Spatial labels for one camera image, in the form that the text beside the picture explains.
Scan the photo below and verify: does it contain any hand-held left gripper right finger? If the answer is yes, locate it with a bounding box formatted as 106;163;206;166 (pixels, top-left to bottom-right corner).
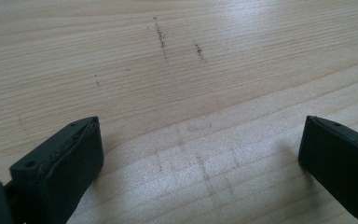
297;115;358;224

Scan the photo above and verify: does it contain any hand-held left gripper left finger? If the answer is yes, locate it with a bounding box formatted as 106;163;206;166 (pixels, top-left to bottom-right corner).
9;116;104;224

